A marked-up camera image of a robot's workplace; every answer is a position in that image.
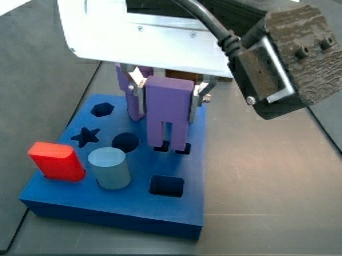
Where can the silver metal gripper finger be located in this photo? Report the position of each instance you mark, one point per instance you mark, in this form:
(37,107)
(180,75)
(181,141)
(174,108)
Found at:
(201,94)

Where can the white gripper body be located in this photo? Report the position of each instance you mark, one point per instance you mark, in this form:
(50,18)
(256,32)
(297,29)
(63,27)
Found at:
(104,32)

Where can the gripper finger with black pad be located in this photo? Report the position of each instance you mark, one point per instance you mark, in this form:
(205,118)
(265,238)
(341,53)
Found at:
(140,82)

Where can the purple double-square block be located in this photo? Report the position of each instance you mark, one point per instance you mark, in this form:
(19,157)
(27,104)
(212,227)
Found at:
(169,101)

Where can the purple hexagon-top block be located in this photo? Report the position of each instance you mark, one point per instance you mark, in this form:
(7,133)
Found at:
(126,85)

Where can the brown arch block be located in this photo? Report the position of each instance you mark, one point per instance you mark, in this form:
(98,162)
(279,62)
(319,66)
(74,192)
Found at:
(184,75)

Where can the light blue cylinder block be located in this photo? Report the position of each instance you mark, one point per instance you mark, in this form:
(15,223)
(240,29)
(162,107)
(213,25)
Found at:
(110,166)

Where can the red rounded block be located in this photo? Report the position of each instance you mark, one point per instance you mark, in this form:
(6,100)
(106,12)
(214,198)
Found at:
(58,162)

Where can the blue shape-sorter base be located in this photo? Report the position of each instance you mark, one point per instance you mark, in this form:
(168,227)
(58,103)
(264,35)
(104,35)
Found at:
(137,188)

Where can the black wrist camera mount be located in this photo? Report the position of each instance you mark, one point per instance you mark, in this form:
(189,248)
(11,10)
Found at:
(288,67)

